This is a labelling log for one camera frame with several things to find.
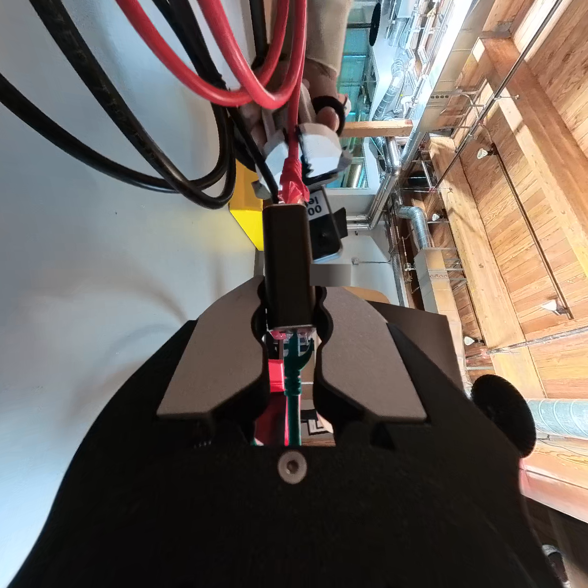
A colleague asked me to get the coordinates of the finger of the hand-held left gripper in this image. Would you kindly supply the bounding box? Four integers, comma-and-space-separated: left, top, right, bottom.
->
297, 123, 353, 182
263, 132, 296, 178

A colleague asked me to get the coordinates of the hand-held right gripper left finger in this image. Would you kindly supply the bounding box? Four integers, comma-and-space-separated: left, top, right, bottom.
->
156, 276, 272, 445

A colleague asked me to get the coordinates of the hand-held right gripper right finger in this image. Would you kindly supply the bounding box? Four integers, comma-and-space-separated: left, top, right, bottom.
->
313, 286, 429, 447

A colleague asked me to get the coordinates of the black ethernet splitter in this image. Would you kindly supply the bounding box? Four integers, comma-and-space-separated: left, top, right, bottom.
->
262, 204, 317, 332

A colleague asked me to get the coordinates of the red plastic bin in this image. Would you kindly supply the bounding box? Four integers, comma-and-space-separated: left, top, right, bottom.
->
253, 331, 291, 447

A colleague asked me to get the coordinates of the yellow plastic bin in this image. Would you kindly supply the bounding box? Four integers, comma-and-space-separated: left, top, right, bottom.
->
229, 161, 266, 251

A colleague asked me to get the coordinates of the green ethernet cable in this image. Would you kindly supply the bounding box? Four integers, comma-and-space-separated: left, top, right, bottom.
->
281, 333, 316, 447

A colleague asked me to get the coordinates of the red ethernet cable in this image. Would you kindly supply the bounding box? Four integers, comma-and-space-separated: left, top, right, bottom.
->
115, 0, 310, 205

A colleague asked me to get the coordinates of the black ethernet cable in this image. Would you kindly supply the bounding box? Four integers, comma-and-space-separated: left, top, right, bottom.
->
0, 0, 281, 210

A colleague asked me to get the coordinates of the person's left forearm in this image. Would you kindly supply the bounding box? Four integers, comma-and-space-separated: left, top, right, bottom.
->
303, 0, 355, 70

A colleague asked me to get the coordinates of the wooden ceiling beam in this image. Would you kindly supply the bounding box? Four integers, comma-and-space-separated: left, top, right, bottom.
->
342, 119, 414, 138

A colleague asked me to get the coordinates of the printed marker sheet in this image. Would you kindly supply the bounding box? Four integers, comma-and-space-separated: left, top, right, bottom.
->
302, 415, 336, 447

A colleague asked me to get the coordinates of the round metal duct pipe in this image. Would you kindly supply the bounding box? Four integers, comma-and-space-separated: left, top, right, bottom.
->
526, 397, 588, 440

